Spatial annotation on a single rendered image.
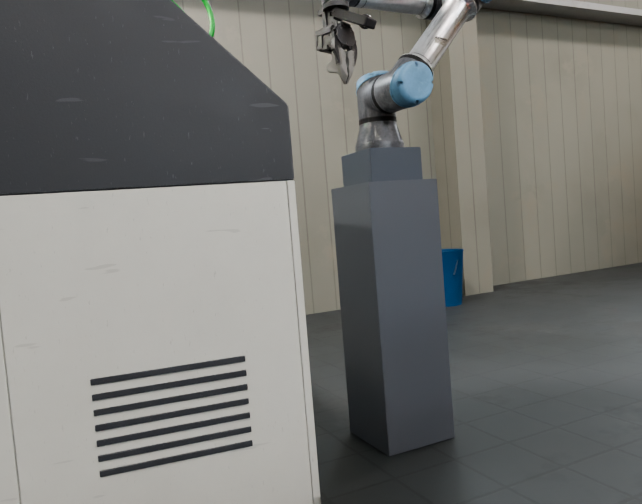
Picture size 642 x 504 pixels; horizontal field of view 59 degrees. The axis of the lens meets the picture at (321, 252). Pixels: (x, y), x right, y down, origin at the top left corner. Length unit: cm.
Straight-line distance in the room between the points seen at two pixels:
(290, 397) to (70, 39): 83
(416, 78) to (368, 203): 37
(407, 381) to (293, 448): 55
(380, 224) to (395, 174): 17
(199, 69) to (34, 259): 48
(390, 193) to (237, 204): 60
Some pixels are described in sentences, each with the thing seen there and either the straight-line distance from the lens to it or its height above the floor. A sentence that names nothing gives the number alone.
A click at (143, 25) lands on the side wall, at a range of 123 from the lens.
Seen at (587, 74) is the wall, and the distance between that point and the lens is 645.
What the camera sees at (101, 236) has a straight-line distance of 116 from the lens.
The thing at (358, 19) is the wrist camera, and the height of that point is 121.
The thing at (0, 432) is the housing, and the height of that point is 36.
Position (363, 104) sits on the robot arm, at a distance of 176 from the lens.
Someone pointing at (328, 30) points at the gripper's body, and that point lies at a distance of 161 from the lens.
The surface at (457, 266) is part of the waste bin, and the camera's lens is 427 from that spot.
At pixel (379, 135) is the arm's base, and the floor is 94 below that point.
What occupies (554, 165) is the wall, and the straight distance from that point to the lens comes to 593.
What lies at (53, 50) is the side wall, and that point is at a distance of 121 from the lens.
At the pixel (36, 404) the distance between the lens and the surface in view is 121.
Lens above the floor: 70
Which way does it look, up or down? 3 degrees down
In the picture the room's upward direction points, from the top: 5 degrees counter-clockwise
